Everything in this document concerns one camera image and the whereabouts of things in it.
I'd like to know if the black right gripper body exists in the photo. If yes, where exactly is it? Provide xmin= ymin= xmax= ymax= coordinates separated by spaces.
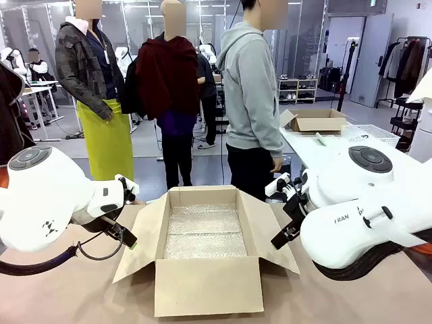
xmin=282 ymin=191 xmax=317 ymax=228

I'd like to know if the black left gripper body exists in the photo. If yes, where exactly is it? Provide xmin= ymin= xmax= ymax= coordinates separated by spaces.
xmin=71 ymin=206 xmax=126 ymax=234

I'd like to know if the small cardboard box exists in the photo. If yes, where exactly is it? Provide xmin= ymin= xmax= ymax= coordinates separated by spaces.
xmin=279 ymin=108 xmax=348 ymax=133

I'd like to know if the person's right forearm grey sleeve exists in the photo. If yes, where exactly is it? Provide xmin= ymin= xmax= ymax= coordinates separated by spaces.
xmin=262 ymin=109 xmax=285 ymax=159

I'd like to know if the white side table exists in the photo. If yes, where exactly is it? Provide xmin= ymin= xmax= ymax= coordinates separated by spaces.
xmin=279 ymin=116 xmax=432 ymax=176

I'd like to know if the clear bubble wrap sheet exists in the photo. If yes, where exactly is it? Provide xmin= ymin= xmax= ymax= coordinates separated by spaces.
xmin=163 ymin=203 xmax=249 ymax=260

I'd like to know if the large open cardboard box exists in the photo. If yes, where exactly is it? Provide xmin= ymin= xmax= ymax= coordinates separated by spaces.
xmin=112 ymin=184 xmax=300 ymax=318

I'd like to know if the mannequin with yellow skirt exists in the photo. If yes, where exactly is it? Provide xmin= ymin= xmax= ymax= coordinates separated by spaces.
xmin=55 ymin=0 xmax=136 ymax=182

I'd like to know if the white plastic mesh basket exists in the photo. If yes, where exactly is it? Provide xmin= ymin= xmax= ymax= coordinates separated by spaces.
xmin=340 ymin=124 xmax=401 ymax=148

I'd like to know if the wooden shoe rack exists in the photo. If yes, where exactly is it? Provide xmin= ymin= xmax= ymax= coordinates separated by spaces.
xmin=277 ymin=78 xmax=319 ymax=104

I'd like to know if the man in grey hoodie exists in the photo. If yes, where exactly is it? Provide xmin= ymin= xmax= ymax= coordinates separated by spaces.
xmin=215 ymin=0 xmax=290 ymax=203

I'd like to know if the black suitcase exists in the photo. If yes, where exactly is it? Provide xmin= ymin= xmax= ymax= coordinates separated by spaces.
xmin=319 ymin=66 xmax=344 ymax=94

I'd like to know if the dark hooded coat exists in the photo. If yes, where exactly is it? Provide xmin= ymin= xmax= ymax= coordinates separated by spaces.
xmin=0 ymin=60 xmax=36 ymax=166

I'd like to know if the black trolley cart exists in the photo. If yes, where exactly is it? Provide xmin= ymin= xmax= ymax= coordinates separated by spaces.
xmin=389 ymin=97 xmax=425 ymax=150

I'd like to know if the black tripod stand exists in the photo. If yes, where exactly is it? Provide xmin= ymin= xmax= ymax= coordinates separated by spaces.
xmin=332 ymin=38 xmax=359 ymax=113

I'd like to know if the white office desk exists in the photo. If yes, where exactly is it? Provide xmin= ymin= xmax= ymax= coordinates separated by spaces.
xmin=20 ymin=80 xmax=65 ymax=141

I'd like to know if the person in black clothes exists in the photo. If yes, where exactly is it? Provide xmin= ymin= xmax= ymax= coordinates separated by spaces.
xmin=196 ymin=52 xmax=218 ymax=150

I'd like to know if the mannequin with red cloth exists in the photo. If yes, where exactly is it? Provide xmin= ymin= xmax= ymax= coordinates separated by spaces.
xmin=120 ymin=0 xmax=200 ymax=190

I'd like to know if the grey door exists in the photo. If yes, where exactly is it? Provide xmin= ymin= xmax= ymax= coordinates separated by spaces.
xmin=350 ymin=13 xmax=395 ymax=109

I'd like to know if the seated person in black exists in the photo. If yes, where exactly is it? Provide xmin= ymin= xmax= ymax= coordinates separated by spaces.
xmin=26 ymin=48 xmax=57 ymax=131

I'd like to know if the white draped garment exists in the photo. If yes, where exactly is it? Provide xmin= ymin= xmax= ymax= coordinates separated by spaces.
xmin=406 ymin=66 xmax=432 ymax=104

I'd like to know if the black clothes rack with coats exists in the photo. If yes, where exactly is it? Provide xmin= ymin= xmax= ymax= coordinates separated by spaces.
xmin=377 ymin=36 xmax=432 ymax=109

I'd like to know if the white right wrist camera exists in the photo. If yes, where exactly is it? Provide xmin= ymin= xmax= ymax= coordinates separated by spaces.
xmin=264 ymin=171 xmax=292 ymax=203

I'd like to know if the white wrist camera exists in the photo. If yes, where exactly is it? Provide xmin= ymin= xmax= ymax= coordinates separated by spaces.
xmin=114 ymin=173 xmax=140 ymax=204
xmin=264 ymin=171 xmax=292 ymax=203

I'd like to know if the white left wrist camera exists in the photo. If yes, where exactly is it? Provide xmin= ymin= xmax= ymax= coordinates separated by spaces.
xmin=114 ymin=173 xmax=140 ymax=204

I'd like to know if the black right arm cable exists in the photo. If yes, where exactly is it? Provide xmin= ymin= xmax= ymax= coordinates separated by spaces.
xmin=312 ymin=241 xmax=406 ymax=283

